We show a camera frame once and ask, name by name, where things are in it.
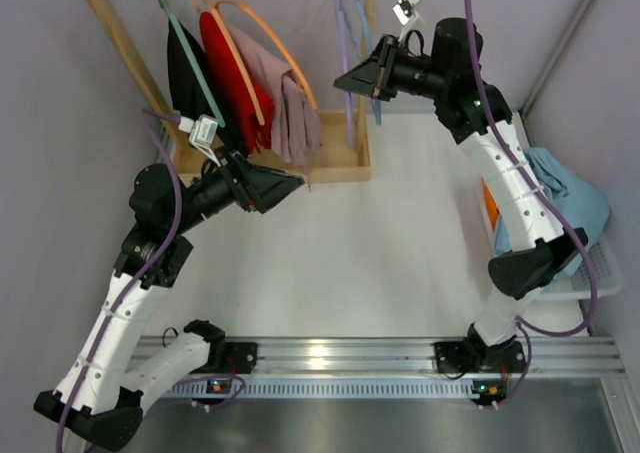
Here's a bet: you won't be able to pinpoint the lilac purple hanger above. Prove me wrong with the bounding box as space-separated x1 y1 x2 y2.
333 0 355 148

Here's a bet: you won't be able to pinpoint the light blue trousers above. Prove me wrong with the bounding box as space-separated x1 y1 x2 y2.
524 147 611 250

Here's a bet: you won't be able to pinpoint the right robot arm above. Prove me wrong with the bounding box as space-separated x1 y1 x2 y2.
334 18 588 378

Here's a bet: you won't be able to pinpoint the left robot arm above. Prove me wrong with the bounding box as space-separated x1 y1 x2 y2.
34 148 305 452

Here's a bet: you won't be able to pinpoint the mauve pink trousers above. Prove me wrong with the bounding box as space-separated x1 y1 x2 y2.
229 27 323 178

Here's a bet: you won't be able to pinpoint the orange hanger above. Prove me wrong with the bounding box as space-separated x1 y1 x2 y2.
214 0 318 110

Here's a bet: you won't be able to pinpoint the red trousers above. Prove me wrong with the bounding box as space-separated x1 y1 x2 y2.
199 11 275 155

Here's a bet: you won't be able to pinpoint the black trousers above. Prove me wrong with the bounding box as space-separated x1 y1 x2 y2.
167 23 249 156

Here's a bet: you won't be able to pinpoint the light blue hanger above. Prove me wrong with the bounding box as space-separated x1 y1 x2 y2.
352 0 382 126

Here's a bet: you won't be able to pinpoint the peach hanger with red garment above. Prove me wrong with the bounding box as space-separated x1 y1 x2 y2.
192 0 266 126

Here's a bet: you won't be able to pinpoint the mint green hanger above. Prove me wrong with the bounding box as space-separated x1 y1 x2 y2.
158 0 226 128

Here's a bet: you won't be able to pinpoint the wooden clothes rack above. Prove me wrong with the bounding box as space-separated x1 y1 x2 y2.
86 0 371 184

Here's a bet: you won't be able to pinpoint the orange garment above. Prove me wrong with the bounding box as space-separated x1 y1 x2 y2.
483 183 500 231

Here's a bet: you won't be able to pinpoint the white plastic basket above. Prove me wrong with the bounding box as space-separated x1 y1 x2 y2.
479 172 625 302

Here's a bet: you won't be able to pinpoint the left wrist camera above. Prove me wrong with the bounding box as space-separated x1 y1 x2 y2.
178 115 221 166

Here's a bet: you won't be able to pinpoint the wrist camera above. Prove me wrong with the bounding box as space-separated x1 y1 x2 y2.
178 115 221 166
393 0 422 41

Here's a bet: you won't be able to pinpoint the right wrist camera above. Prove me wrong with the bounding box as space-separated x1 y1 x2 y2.
393 0 422 41

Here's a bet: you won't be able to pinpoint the grey slotted cable duct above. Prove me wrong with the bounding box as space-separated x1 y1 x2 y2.
163 377 504 400

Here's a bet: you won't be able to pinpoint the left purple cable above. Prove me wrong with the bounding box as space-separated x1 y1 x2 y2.
52 107 182 453

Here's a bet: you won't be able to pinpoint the aluminium mounting rail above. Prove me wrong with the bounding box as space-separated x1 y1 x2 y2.
130 336 625 374

